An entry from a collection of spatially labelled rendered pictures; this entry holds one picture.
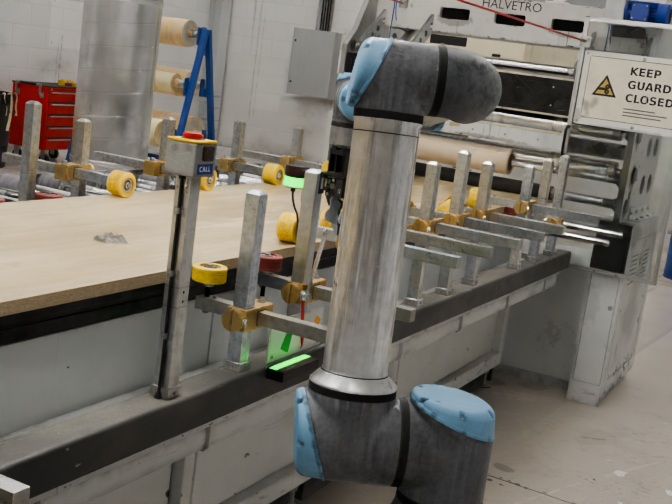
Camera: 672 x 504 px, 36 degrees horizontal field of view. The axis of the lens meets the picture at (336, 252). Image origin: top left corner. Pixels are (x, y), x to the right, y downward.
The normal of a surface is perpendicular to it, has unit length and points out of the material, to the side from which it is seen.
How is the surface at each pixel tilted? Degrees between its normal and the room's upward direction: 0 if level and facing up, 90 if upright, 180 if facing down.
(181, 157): 90
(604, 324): 90
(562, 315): 90
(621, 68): 90
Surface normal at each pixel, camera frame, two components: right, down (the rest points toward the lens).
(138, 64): 0.64, 0.22
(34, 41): 0.85, 0.21
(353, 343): -0.19, 0.07
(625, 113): -0.47, 0.10
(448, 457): 0.04, 0.15
